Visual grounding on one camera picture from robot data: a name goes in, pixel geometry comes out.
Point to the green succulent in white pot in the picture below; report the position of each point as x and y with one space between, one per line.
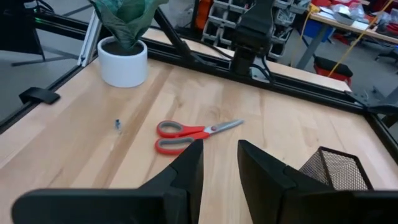
122 68

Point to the small blue binder clip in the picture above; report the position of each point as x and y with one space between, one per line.
117 125

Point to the grey parts bin rack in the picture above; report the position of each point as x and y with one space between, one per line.
217 31

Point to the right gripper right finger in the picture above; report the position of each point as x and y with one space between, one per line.
311 207

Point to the black table edge clamp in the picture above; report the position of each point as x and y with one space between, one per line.
38 95

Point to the cluttered wooden workbench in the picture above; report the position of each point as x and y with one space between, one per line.
351 26

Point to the black mesh desk organizer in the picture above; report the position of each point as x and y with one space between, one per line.
342 169

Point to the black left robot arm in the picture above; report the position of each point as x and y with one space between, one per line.
253 28

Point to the silver aluminium extrusion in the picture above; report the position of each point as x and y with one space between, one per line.
90 37

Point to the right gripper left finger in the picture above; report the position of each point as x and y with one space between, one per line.
109 207

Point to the black aluminium table frame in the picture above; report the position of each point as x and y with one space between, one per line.
311 90

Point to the red and black cart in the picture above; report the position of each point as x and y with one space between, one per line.
334 70

